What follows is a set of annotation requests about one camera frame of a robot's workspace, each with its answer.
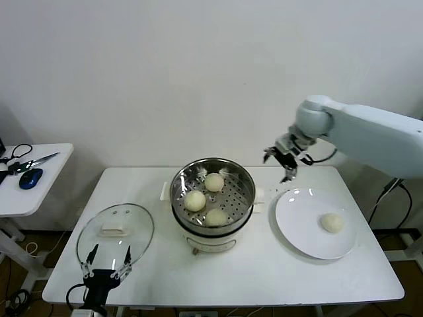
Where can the white side table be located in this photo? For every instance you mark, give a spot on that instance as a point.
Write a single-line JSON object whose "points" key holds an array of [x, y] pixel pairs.
{"points": [[49, 185]]}

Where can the blue black computer mouse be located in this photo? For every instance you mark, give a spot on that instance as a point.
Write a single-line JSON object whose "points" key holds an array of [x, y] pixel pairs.
{"points": [[30, 179]]}

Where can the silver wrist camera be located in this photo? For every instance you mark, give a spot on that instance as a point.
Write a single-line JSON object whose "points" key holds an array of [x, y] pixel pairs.
{"points": [[287, 143], [81, 313]]}

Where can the round glass pot lid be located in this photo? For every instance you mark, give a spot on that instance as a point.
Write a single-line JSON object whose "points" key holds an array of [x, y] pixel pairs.
{"points": [[138, 224]]}

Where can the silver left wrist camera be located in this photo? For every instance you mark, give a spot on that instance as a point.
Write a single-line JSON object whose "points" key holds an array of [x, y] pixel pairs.
{"points": [[81, 313]]}

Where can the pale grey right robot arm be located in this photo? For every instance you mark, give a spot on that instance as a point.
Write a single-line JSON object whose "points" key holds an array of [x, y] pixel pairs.
{"points": [[363, 132]]}

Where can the stainless perforated steamer basket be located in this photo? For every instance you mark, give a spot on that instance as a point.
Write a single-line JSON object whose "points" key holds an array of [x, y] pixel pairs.
{"points": [[238, 198]]}

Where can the white round plate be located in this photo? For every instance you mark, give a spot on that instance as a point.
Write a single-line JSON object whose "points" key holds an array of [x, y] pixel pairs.
{"points": [[297, 224]]}

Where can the white steamed baozi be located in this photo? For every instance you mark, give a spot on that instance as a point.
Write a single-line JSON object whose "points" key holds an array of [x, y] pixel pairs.
{"points": [[195, 200], [216, 217], [332, 223], [213, 182]]}

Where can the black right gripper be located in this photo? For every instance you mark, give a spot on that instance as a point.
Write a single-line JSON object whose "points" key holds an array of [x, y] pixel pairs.
{"points": [[288, 159]]}

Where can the white electric cooker pot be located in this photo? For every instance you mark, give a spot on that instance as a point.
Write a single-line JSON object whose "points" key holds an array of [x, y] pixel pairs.
{"points": [[211, 242]]}

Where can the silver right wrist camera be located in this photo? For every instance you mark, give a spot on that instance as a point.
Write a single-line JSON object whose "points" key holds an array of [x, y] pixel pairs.
{"points": [[287, 143]]}

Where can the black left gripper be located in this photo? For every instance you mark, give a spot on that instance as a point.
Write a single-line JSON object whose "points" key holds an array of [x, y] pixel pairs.
{"points": [[99, 282]]}

